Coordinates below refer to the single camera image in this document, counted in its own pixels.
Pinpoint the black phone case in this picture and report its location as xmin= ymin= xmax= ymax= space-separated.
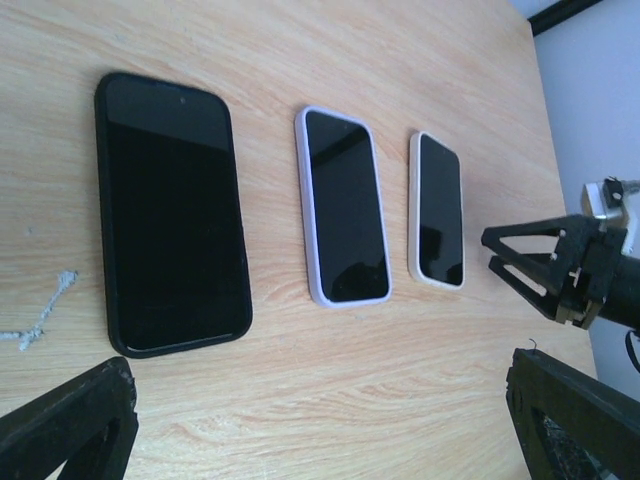
xmin=93 ymin=71 xmax=254 ymax=360

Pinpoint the silver white phone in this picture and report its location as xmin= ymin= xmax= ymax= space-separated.
xmin=304 ymin=109 xmax=390 ymax=304

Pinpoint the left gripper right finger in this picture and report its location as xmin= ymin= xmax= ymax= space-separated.
xmin=506 ymin=348 xmax=639 ymax=479

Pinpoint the black aluminium frame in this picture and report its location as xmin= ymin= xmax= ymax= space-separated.
xmin=528 ymin=0 xmax=601 ymax=37

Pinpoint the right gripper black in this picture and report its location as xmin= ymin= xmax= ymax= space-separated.
xmin=481 ymin=215 xmax=639 ymax=330

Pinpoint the lilac phone case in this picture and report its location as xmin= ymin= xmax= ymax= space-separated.
xmin=293 ymin=103 xmax=395 ymax=309

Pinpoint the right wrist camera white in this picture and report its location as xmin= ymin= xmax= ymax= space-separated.
xmin=581 ymin=177 xmax=639 ymax=256

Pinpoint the clear phone case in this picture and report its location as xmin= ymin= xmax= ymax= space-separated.
xmin=408 ymin=131 xmax=466 ymax=290

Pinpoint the dark blue phone screen up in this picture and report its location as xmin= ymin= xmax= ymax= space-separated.
xmin=418 ymin=134 xmax=464 ymax=287

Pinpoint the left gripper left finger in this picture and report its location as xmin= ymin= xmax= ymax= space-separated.
xmin=1 ymin=356 xmax=139 ymax=479

